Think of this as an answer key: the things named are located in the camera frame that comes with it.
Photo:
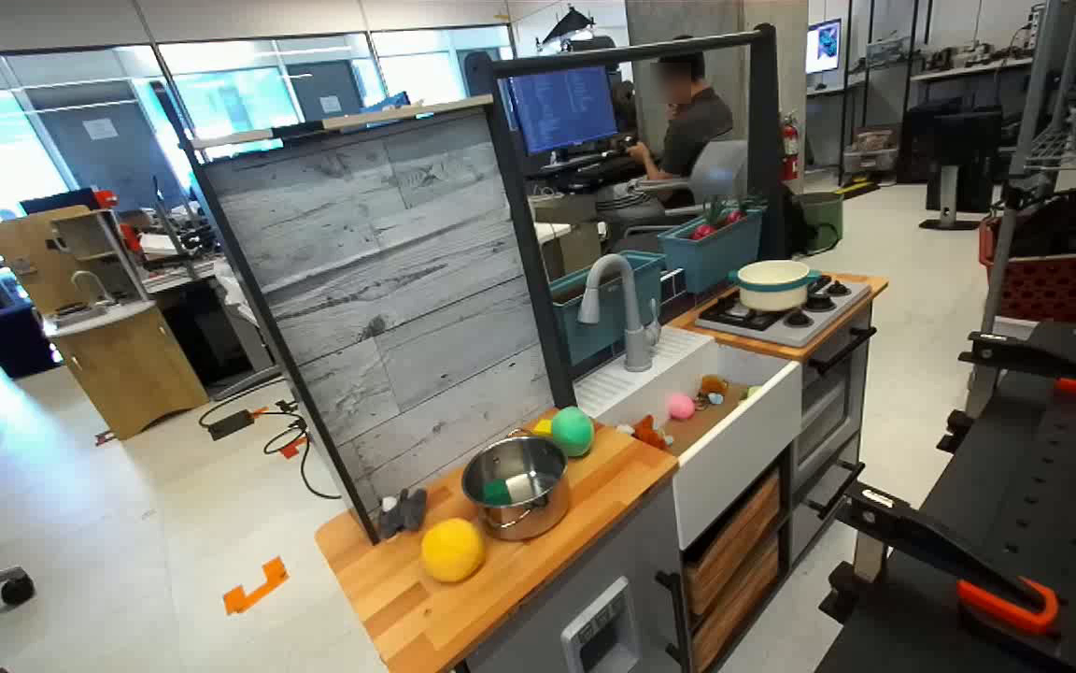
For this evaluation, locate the green round plushie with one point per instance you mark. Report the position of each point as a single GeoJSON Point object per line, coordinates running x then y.
{"type": "Point", "coordinates": [572, 432]}

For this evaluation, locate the stainless steel pot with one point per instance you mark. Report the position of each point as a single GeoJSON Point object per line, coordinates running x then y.
{"type": "Point", "coordinates": [518, 491]}

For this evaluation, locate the yellow round plushie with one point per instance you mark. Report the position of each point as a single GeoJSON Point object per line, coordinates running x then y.
{"type": "Point", "coordinates": [455, 550]}

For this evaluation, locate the teal plastic bin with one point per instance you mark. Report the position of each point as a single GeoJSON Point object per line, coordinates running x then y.
{"type": "Point", "coordinates": [600, 321]}
{"type": "Point", "coordinates": [720, 256]}

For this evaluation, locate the grey toy faucet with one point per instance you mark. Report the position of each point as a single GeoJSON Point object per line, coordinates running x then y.
{"type": "Point", "coordinates": [636, 337]}

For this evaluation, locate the brown orange plush toy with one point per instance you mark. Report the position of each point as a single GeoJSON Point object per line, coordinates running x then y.
{"type": "Point", "coordinates": [651, 432]}

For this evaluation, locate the pink ball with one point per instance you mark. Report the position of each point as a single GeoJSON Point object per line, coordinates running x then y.
{"type": "Point", "coordinates": [681, 403]}

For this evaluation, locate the grey wood pattern backboard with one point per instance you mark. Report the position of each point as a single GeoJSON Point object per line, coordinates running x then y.
{"type": "Point", "coordinates": [390, 284]}

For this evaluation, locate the small orange toy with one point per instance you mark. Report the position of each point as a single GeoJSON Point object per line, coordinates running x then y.
{"type": "Point", "coordinates": [715, 390]}

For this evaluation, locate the small dark grey object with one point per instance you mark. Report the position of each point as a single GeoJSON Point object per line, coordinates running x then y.
{"type": "Point", "coordinates": [400, 512]}

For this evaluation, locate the white toy sink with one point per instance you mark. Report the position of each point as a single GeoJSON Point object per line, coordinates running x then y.
{"type": "Point", "coordinates": [737, 448]}

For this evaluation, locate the computer monitor blue screen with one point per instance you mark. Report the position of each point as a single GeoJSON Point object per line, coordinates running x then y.
{"type": "Point", "coordinates": [559, 109]}

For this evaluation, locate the grey office chair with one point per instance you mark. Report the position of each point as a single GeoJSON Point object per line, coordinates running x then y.
{"type": "Point", "coordinates": [720, 173]}

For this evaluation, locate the toy kitchen cabinet wooden counter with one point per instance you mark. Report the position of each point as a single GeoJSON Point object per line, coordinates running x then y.
{"type": "Point", "coordinates": [588, 583]}

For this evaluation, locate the grey toy stove top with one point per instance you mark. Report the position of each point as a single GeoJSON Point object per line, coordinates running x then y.
{"type": "Point", "coordinates": [800, 327]}

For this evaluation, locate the seated person dark shirt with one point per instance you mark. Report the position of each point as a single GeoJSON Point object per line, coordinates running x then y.
{"type": "Point", "coordinates": [692, 123]}

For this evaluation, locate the red fire extinguisher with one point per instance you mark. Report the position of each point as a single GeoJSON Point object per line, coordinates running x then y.
{"type": "Point", "coordinates": [790, 149]}

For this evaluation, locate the orange floor marker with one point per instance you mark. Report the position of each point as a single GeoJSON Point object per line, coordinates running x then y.
{"type": "Point", "coordinates": [252, 587]}

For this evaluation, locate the plywood toy kitchen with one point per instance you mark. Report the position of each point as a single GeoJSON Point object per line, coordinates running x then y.
{"type": "Point", "coordinates": [128, 361]}

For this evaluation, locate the red metal cart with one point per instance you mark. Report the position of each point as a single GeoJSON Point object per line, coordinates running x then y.
{"type": "Point", "coordinates": [1064, 284]}

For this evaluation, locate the black metal frame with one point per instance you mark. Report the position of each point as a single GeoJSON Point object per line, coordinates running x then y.
{"type": "Point", "coordinates": [762, 114]}

